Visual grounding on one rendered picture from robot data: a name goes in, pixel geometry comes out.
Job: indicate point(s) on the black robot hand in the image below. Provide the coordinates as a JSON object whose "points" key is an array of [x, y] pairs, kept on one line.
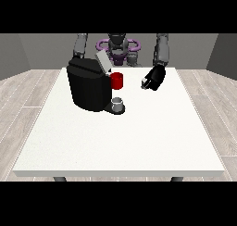
{"points": [[156, 77]]}

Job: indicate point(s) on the small grey coffee pod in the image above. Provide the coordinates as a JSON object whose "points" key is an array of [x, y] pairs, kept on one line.
{"points": [[144, 82]]}

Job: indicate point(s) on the red pod holder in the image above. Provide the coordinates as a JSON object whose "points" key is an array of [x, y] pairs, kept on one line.
{"points": [[117, 80]]}

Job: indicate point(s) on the pale grey machine lid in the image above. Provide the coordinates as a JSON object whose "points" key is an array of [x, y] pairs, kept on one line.
{"points": [[103, 60]]}

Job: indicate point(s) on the black coffee machine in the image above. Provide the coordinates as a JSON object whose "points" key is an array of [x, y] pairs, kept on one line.
{"points": [[88, 84]]}

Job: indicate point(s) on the small grey cup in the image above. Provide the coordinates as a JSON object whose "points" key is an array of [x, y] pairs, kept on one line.
{"points": [[117, 104]]}

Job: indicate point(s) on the dark table leg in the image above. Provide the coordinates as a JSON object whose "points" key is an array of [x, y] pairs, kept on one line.
{"points": [[177, 178], [59, 178]]}

